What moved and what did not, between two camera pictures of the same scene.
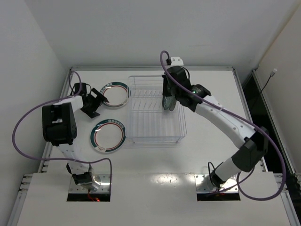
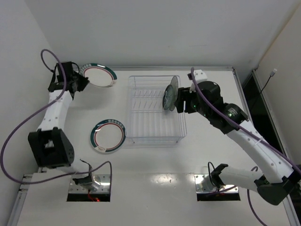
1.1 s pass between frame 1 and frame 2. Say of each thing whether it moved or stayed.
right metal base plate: stayed
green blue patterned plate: stayed
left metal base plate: stayed
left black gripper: moved
